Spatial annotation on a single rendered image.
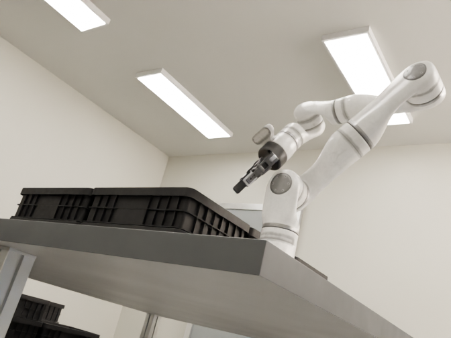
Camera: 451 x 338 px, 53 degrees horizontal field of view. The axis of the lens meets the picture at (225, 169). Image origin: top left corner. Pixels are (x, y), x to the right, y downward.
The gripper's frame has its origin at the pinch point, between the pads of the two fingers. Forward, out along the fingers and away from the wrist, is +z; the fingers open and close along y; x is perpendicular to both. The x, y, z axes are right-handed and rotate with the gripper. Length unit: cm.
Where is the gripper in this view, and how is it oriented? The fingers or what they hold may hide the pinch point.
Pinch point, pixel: (243, 184)
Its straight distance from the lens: 116.8
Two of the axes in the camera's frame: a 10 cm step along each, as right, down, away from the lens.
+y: -3.8, 3.3, 8.6
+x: -6.7, -7.4, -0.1
